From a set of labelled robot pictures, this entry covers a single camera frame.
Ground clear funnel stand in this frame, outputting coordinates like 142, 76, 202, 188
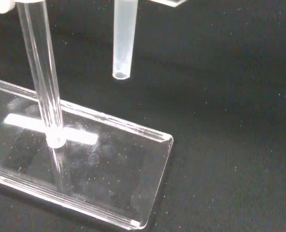
0, 0, 188, 230

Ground black bench cloth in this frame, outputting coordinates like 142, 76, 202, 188
0, 0, 286, 232

